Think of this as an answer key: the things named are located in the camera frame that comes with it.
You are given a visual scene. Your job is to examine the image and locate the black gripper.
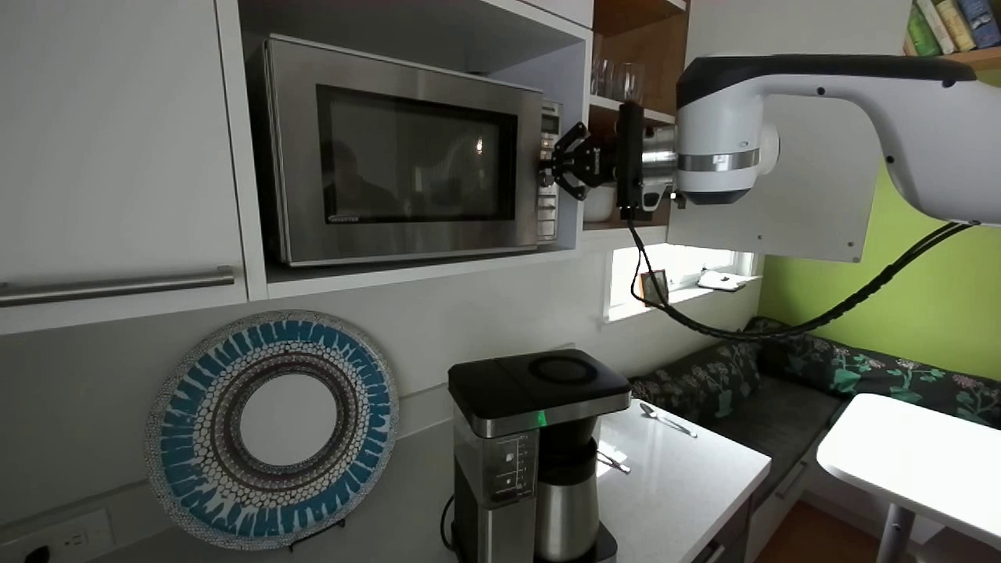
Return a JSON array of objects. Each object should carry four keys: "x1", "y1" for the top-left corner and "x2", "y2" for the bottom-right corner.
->
[{"x1": 539, "y1": 122, "x2": 615, "y2": 200}]

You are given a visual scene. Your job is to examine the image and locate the stainless steel microwave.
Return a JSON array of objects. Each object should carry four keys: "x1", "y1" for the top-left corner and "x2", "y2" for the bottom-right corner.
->
[{"x1": 260, "y1": 34, "x2": 558, "y2": 266}]

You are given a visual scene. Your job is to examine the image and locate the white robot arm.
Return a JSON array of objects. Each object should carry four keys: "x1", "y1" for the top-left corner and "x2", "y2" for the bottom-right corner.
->
[{"x1": 541, "y1": 54, "x2": 1001, "y2": 259}]

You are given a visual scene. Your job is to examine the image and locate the wooden open shelf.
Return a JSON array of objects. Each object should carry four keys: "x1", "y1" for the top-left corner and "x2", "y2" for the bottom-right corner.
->
[{"x1": 582, "y1": 0, "x2": 695, "y2": 233}]

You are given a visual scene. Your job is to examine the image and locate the dark patterned bench cushion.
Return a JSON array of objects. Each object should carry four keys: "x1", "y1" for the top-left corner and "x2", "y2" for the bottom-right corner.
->
[{"x1": 633, "y1": 317, "x2": 1001, "y2": 428}]

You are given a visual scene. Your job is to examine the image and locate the steel black coffee maker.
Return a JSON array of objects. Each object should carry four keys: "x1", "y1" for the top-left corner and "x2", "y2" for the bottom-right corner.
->
[{"x1": 447, "y1": 351, "x2": 630, "y2": 563}]

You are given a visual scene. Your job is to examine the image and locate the books on shelf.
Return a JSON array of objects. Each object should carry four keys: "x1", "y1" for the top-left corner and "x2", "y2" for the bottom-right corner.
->
[{"x1": 905, "y1": 0, "x2": 1001, "y2": 57}]

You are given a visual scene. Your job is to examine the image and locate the blue round decorative plate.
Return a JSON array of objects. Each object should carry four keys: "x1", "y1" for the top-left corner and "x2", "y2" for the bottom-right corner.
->
[{"x1": 146, "y1": 309, "x2": 399, "y2": 551}]

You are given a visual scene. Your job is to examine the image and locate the white round table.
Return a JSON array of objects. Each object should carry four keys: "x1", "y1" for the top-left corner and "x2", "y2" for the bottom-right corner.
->
[{"x1": 817, "y1": 395, "x2": 1001, "y2": 563}]

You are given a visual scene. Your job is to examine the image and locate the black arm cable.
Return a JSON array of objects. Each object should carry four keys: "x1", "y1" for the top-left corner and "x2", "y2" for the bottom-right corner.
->
[{"x1": 621, "y1": 215, "x2": 980, "y2": 340}]

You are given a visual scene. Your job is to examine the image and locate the white upper wall cabinet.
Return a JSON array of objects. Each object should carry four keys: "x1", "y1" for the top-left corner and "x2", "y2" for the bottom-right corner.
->
[{"x1": 0, "y1": 0, "x2": 590, "y2": 335}]

